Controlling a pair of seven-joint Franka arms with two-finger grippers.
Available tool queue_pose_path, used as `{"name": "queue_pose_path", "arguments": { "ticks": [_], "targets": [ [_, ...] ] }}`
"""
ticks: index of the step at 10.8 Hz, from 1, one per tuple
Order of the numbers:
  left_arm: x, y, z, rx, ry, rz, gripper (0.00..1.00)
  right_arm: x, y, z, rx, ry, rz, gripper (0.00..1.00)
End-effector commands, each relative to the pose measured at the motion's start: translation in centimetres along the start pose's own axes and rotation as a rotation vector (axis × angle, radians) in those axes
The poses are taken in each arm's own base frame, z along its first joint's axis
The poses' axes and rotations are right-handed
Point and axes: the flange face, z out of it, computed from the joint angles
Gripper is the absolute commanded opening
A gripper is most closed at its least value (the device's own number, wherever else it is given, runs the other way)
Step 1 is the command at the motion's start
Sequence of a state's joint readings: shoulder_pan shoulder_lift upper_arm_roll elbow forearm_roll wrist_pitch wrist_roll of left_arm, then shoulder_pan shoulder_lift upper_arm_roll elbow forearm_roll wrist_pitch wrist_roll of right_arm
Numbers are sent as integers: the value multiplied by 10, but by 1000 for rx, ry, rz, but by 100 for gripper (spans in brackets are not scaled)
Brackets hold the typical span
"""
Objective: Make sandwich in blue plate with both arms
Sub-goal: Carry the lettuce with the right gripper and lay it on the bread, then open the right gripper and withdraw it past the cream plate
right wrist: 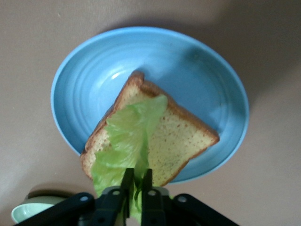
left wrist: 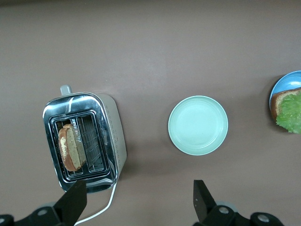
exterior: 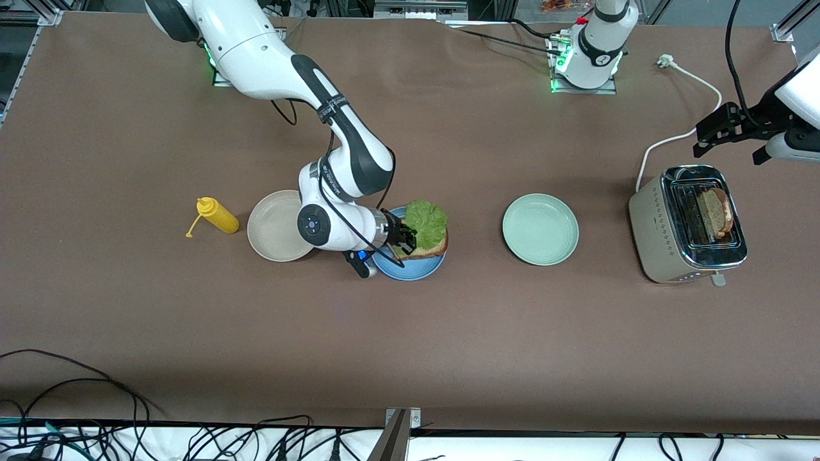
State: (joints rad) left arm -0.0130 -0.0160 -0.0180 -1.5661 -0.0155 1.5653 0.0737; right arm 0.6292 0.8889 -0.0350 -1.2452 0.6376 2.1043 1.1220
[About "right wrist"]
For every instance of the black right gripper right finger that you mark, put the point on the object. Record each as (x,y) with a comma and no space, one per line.
(152,207)

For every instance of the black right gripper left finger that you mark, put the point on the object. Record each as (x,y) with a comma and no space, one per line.
(110,207)

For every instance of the brown toast bread slice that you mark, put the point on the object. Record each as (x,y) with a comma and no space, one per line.
(178,141)

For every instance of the green lettuce leaf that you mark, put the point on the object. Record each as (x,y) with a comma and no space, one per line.
(131,131)

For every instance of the light green round plate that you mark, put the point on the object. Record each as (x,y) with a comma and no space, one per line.
(30,212)

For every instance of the blue round plate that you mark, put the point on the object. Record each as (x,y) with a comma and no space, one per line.
(188,82)

